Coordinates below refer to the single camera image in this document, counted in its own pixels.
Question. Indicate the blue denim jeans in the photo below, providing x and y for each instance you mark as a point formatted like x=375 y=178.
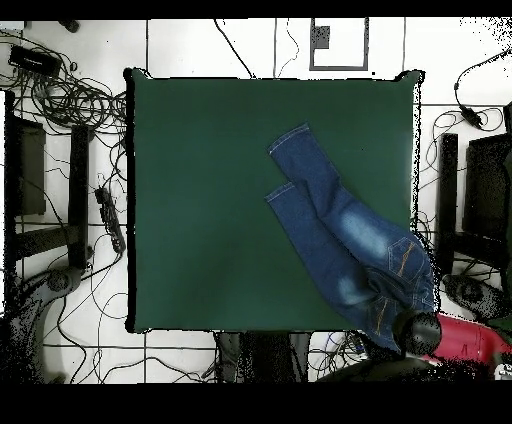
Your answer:
x=340 y=240

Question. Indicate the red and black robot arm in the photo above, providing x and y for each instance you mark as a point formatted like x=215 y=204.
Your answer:
x=460 y=344

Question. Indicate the dark green table cloth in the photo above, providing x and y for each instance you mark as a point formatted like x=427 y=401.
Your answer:
x=180 y=200

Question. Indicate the black power strip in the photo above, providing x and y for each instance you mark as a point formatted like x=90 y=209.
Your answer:
x=110 y=218

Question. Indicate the black stand bar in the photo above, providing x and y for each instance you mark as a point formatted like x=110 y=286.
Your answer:
x=78 y=192
x=447 y=192

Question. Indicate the small dark grey square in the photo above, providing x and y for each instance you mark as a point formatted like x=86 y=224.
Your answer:
x=320 y=38

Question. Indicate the dark grey stand foot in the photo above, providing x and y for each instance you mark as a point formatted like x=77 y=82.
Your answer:
x=468 y=290
x=58 y=282

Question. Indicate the small black curved object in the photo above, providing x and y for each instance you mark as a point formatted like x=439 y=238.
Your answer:
x=70 y=26

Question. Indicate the dark green fabric piece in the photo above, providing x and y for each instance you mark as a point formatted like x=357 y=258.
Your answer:
x=502 y=322

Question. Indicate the black power adapter box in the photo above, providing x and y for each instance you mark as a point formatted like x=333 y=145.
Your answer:
x=34 y=60

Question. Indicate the grey square frame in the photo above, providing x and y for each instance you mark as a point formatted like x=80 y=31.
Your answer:
x=339 y=68

